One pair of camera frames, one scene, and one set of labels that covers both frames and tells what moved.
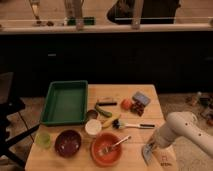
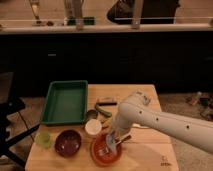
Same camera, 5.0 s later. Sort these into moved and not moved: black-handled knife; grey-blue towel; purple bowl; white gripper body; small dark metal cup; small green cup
Moved: grey-blue towel; white gripper body
Not moved: small dark metal cup; small green cup; black-handled knife; purple bowl
